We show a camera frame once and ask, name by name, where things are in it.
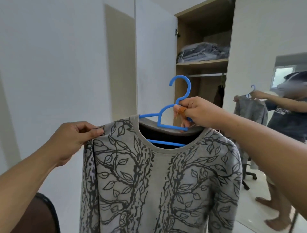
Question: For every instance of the person's left hand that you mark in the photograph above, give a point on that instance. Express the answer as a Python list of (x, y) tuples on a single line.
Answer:
[(68, 141)]

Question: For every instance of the person's right hand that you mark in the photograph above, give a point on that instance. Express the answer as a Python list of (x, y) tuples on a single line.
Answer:
[(206, 114)]

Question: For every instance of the person's left thumb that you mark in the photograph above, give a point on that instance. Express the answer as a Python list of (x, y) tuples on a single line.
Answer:
[(94, 134)]

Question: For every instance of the person's right thumb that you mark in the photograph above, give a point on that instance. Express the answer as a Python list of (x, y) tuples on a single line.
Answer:
[(180, 111)]

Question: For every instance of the blue plastic clothes hanger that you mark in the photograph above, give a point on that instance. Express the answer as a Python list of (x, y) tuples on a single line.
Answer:
[(187, 84)]

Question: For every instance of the grey leaf print sweater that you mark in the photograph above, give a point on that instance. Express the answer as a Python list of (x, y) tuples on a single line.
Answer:
[(148, 187)]

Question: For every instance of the person's right forearm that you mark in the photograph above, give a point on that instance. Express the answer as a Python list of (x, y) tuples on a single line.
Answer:
[(263, 148)]

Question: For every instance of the person's left forearm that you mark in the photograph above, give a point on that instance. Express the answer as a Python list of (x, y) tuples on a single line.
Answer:
[(26, 189)]

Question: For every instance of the orange finger bandage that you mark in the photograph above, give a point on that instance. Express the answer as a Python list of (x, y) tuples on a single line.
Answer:
[(182, 110)]

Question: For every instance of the dark hanging garment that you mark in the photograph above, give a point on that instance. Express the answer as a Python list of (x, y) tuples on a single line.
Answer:
[(219, 96)]

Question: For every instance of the white wardrobe door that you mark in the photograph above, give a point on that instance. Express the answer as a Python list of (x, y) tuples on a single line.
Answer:
[(156, 60)]

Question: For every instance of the bagged folded grey clothes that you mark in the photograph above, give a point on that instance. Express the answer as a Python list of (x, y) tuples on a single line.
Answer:
[(201, 52)]

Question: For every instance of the metal door hinge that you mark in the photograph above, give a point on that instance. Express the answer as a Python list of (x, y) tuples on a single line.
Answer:
[(177, 33)]

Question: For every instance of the wooden wardrobe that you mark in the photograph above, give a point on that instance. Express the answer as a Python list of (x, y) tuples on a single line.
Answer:
[(191, 28)]

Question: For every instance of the wardrobe mirror door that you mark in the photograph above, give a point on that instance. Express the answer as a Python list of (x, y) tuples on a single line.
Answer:
[(254, 48)]

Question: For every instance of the metal clothes rail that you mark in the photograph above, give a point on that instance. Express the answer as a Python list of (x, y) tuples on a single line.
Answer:
[(206, 75)]

